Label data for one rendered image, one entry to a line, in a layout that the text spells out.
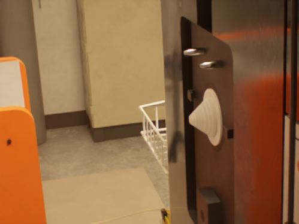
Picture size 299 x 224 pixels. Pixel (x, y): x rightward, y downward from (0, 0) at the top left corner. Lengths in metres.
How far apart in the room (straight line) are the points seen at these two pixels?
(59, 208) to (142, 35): 2.31
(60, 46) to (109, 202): 2.59
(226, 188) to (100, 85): 3.18
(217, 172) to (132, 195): 0.95
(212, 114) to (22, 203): 0.47
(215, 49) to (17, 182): 0.49
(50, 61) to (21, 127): 3.15
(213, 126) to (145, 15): 3.13
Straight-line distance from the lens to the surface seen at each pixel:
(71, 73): 4.19
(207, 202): 0.72
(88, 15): 3.75
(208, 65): 0.65
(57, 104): 4.24
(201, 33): 0.72
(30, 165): 1.05
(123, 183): 1.73
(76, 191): 1.71
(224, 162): 0.69
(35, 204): 1.08
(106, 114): 3.91
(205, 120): 0.69
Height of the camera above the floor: 1.44
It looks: 19 degrees down
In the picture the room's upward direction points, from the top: 3 degrees counter-clockwise
